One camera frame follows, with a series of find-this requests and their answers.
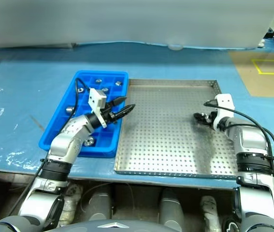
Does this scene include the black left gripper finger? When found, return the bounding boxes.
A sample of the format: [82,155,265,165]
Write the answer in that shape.
[114,103,137,120]
[111,96,128,107]

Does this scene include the dark grey rounded cylinder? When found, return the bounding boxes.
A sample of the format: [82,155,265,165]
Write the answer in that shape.
[87,186,115,221]
[159,188,185,225]

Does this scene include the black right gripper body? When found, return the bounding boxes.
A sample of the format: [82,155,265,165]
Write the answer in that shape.
[200,110,218,127]

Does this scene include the white backdrop panel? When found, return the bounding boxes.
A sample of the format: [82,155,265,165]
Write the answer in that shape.
[0,0,274,50]

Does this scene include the perforated metal tray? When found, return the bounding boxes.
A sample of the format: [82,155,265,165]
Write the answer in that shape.
[114,78,239,180]

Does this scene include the brown cardboard sheet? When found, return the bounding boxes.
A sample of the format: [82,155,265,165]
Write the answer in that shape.
[228,50,274,99]

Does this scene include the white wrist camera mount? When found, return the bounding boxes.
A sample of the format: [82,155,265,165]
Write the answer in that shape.
[211,93,235,131]
[87,88,108,129]

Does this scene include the white crumpled wrap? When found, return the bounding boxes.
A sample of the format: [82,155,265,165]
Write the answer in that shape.
[60,184,84,227]
[200,195,222,232]

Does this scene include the grey robot torso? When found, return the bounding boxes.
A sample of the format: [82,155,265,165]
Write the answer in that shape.
[42,218,227,232]

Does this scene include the blue compartment tray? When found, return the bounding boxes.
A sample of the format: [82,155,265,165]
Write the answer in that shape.
[38,70,130,159]

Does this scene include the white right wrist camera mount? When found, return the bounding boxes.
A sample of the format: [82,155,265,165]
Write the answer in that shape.
[211,93,235,131]

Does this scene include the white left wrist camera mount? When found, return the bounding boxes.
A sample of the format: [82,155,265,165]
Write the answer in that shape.
[87,88,108,129]

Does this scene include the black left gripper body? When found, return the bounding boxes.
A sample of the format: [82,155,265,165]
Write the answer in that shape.
[101,101,118,125]

